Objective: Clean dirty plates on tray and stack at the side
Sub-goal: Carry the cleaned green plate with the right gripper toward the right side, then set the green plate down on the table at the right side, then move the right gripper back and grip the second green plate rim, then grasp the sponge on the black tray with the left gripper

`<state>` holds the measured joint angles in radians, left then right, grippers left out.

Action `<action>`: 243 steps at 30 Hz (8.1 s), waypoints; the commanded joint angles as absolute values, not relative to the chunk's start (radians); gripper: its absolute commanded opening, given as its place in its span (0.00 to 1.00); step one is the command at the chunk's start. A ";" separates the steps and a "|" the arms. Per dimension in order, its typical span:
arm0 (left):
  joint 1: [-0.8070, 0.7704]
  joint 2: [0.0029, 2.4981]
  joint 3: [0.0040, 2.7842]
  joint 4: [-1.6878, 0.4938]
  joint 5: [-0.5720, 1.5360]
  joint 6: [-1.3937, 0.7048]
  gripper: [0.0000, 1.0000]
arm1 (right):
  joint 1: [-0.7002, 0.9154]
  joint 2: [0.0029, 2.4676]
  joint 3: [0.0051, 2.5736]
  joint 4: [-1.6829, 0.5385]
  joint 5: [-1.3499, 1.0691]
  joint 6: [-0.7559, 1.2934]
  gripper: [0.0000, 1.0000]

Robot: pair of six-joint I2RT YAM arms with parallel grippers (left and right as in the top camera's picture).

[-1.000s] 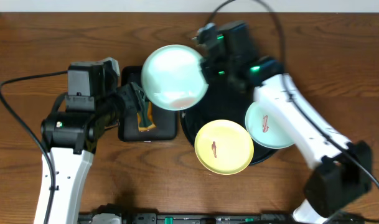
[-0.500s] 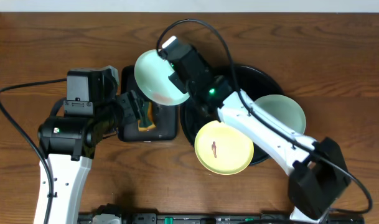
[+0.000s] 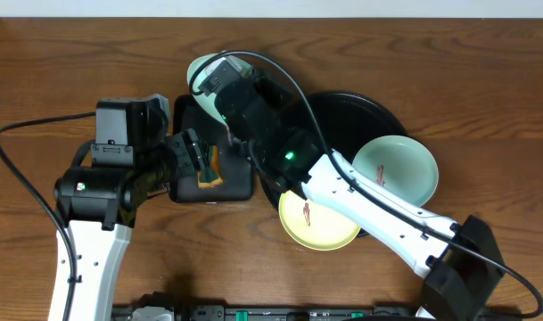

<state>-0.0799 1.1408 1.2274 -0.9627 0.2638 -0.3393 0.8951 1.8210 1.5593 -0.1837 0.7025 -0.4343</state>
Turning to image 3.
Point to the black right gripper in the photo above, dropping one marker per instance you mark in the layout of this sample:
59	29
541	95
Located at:
279	100

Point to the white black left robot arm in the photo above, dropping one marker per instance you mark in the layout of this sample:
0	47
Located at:
98	204

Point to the round black tray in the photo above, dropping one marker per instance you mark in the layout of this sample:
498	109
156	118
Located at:
348	121

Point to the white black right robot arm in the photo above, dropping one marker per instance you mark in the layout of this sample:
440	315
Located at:
460	264

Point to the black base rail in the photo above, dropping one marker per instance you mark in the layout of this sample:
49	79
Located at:
163	306

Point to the orange green sponge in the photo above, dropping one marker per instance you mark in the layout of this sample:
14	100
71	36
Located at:
211	176

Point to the light green plate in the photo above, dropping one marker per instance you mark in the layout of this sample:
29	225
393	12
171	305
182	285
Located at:
207	103
401	165

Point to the rectangular black tray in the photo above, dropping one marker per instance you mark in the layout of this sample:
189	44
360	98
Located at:
235	171

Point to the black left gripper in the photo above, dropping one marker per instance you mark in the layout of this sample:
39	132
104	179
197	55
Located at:
191	152

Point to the yellow plate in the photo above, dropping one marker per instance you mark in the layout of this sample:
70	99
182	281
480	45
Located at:
315	226

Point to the light green plate top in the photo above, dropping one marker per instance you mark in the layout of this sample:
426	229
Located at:
207	103

